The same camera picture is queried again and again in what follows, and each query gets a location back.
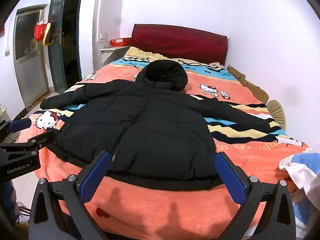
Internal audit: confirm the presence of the black hooded puffer jacket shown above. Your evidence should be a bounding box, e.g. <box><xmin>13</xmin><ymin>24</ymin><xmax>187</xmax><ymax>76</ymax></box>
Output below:
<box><xmin>40</xmin><ymin>59</ymin><xmax>272</xmax><ymax>190</ymax></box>

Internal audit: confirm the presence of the white bedside table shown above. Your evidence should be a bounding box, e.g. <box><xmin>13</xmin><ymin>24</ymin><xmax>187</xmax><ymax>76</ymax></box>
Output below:
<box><xmin>100</xmin><ymin>45</ymin><xmax>132</xmax><ymax>67</ymax></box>

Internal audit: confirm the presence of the yellow tote bag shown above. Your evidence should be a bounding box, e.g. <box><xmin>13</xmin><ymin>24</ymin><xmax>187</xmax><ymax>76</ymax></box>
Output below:
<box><xmin>42</xmin><ymin>22</ymin><xmax>57</xmax><ymax>46</ymax></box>

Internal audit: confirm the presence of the red flat box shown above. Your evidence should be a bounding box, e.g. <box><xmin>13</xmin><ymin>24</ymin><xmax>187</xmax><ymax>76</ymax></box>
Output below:
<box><xmin>110</xmin><ymin>37</ymin><xmax>132</xmax><ymax>47</ymax></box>

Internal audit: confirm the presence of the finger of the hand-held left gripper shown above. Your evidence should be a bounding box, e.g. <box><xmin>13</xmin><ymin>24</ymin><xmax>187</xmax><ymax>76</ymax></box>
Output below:
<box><xmin>5</xmin><ymin>129</ymin><xmax>56</xmax><ymax>159</ymax></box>
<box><xmin>0</xmin><ymin>118</ymin><xmax>32</xmax><ymax>140</ymax></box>

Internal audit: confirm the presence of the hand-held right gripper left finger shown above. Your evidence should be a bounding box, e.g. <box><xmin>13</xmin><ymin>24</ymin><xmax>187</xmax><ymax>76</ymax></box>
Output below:
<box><xmin>29</xmin><ymin>150</ymin><xmax>112</xmax><ymax>240</ymax></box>

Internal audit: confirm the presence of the dark green door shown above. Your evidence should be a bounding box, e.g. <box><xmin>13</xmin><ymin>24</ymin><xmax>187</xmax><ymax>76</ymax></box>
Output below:
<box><xmin>47</xmin><ymin>0</ymin><xmax>87</xmax><ymax>93</ymax></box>

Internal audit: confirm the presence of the grey metal door with window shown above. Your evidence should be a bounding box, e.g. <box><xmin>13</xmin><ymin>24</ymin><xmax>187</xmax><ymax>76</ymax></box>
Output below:
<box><xmin>12</xmin><ymin>4</ymin><xmax>49</xmax><ymax>100</ymax></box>

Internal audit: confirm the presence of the white and blue cloth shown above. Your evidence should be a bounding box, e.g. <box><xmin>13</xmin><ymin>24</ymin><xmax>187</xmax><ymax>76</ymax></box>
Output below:
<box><xmin>279</xmin><ymin>147</ymin><xmax>320</xmax><ymax>233</ymax></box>

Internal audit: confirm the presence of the dark red padded headboard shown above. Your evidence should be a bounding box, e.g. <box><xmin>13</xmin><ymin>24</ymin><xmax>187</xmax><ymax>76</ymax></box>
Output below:
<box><xmin>130</xmin><ymin>24</ymin><xmax>228</xmax><ymax>67</ymax></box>

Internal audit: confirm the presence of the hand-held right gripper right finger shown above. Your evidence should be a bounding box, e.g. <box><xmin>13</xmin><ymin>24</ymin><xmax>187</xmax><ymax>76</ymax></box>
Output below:
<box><xmin>214</xmin><ymin>151</ymin><xmax>297</xmax><ymax>240</ymax></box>

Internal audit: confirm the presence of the woven straw fan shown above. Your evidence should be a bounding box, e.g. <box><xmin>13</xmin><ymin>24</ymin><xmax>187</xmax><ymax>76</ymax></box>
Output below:
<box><xmin>266</xmin><ymin>100</ymin><xmax>286</xmax><ymax>128</ymax></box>

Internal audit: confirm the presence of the red plastic bag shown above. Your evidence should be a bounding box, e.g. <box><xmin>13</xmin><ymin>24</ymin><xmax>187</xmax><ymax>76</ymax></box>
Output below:
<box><xmin>34</xmin><ymin>21</ymin><xmax>48</xmax><ymax>42</ymax></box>

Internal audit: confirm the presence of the brown cardboard sheet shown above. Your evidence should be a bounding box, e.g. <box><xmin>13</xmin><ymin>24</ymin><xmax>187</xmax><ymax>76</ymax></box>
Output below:
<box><xmin>225</xmin><ymin>65</ymin><xmax>269</xmax><ymax>103</ymax></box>

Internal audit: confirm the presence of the cartoon cat printed blanket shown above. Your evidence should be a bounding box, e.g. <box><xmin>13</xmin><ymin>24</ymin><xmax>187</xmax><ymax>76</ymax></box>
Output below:
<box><xmin>19</xmin><ymin>46</ymin><xmax>312</xmax><ymax>240</ymax></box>

